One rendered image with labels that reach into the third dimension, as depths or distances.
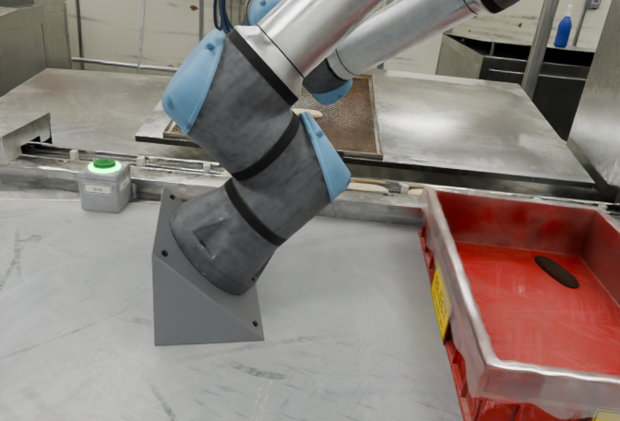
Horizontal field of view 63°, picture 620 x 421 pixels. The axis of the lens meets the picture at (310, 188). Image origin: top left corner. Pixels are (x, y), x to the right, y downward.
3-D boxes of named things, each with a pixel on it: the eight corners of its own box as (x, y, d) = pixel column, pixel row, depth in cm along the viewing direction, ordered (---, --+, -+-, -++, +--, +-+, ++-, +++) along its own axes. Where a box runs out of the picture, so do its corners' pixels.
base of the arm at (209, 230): (256, 312, 70) (310, 267, 68) (173, 258, 61) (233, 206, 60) (236, 246, 82) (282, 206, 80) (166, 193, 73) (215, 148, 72)
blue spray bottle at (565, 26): (566, 48, 278) (578, 4, 271) (553, 46, 281) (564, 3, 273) (566, 47, 286) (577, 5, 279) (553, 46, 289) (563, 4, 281)
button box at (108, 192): (78, 226, 94) (73, 172, 90) (96, 208, 102) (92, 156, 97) (122, 231, 94) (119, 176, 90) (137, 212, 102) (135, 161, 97)
